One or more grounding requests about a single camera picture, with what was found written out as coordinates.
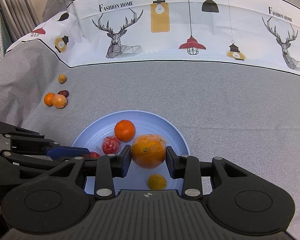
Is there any smooth red tomato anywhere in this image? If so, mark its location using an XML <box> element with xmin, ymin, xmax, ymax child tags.
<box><xmin>82</xmin><ymin>152</ymin><xmax>101</xmax><ymax>159</ymax></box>

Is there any crinkly red tomato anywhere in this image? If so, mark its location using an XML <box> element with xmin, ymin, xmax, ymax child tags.
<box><xmin>102</xmin><ymin>135</ymin><xmax>120</xmax><ymax>155</ymax></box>

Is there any yellow-green small round fruit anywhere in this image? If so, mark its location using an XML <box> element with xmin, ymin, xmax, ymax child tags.
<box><xmin>147</xmin><ymin>174</ymin><xmax>167</xmax><ymax>190</ymax></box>

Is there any bare orange mandarin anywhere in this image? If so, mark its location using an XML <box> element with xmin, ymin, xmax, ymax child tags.
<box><xmin>44</xmin><ymin>93</ymin><xmax>55</xmax><ymax>107</ymax></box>
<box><xmin>114</xmin><ymin>120</ymin><xmax>136</xmax><ymax>142</ymax></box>

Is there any plastic orange mandarin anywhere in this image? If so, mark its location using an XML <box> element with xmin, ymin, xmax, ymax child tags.
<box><xmin>130</xmin><ymin>134</ymin><xmax>167</xmax><ymax>169</ymax></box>

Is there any pale orange mandarin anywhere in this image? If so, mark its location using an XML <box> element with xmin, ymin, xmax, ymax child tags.
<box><xmin>52</xmin><ymin>94</ymin><xmax>68</xmax><ymax>108</ymax></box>

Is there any dark red jujube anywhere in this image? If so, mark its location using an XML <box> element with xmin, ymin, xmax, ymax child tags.
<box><xmin>58</xmin><ymin>90</ymin><xmax>69</xmax><ymax>98</ymax></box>

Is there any small yellow fruit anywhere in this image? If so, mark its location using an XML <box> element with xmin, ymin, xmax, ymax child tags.
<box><xmin>58</xmin><ymin>74</ymin><xmax>67</xmax><ymax>84</ymax></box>

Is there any blue round plate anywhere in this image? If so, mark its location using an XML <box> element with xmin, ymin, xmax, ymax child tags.
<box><xmin>73</xmin><ymin>110</ymin><xmax>190</xmax><ymax>194</ymax></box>

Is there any grey deer print sofa cover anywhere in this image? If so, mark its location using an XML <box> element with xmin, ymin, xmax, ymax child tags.
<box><xmin>0</xmin><ymin>0</ymin><xmax>300</xmax><ymax>239</ymax></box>

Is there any grey curtain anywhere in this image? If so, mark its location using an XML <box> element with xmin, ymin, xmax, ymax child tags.
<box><xmin>0</xmin><ymin>0</ymin><xmax>39</xmax><ymax>42</ymax></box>

